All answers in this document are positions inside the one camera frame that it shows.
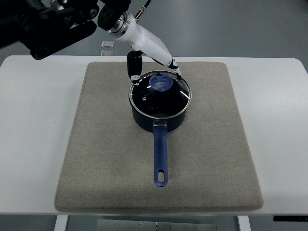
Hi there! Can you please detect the upper silver floor plate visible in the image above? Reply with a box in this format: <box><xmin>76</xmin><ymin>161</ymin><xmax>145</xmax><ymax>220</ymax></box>
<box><xmin>101</xmin><ymin>40</ymin><xmax>114</xmax><ymax>48</ymax></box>

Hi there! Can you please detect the glass pot lid blue knob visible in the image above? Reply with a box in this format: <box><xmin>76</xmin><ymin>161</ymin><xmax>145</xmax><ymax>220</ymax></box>
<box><xmin>129</xmin><ymin>71</ymin><xmax>191</xmax><ymax>118</ymax></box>

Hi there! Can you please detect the beige felt mat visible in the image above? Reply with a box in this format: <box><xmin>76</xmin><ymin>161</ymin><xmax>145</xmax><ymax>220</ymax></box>
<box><xmin>54</xmin><ymin>62</ymin><xmax>263</xmax><ymax>214</ymax></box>

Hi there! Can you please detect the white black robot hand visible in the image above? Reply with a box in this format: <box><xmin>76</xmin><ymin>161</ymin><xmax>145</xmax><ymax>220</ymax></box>
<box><xmin>109</xmin><ymin>13</ymin><xmax>181</xmax><ymax>86</ymax></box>

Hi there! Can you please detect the silver floor plate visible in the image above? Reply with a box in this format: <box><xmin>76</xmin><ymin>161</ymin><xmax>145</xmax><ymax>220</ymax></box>
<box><xmin>101</xmin><ymin>40</ymin><xmax>114</xmax><ymax>48</ymax></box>
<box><xmin>101</xmin><ymin>50</ymin><xmax>114</xmax><ymax>56</ymax></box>

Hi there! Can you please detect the lower silver floor plate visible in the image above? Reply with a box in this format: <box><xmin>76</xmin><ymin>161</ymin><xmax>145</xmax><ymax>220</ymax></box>
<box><xmin>101</xmin><ymin>50</ymin><xmax>114</xmax><ymax>56</ymax></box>

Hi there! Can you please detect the metal plate under table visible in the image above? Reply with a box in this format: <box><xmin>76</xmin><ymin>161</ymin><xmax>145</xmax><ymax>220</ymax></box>
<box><xmin>96</xmin><ymin>219</ymin><xmax>217</xmax><ymax>231</ymax></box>

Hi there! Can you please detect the dark blue saucepan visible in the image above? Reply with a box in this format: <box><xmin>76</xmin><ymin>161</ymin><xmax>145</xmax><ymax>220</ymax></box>
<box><xmin>128</xmin><ymin>70</ymin><xmax>193</xmax><ymax>188</ymax></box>

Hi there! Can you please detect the left white table leg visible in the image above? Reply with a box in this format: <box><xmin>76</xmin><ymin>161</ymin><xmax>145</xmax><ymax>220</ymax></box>
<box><xmin>54</xmin><ymin>215</ymin><xmax>69</xmax><ymax>231</ymax></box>

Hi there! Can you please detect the right white table leg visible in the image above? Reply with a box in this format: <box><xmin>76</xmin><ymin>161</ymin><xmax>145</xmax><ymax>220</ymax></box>
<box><xmin>237</xmin><ymin>216</ymin><xmax>251</xmax><ymax>231</ymax></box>

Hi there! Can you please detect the white table leg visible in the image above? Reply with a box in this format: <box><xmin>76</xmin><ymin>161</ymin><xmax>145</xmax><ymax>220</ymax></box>
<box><xmin>237</xmin><ymin>216</ymin><xmax>251</xmax><ymax>231</ymax></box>
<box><xmin>54</xmin><ymin>215</ymin><xmax>69</xmax><ymax>231</ymax></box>

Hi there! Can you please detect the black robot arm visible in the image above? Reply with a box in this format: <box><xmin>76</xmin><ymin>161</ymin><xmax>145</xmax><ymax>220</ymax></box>
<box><xmin>0</xmin><ymin>0</ymin><xmax>131</xmax><ymax>60</ymax></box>

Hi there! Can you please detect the black table control panel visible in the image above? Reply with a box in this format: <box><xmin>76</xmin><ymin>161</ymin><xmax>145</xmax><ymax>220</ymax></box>
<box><xmin>273</xmin><ymin>216</ymin><xmax>308</xmax><ymax>222</ymax></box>

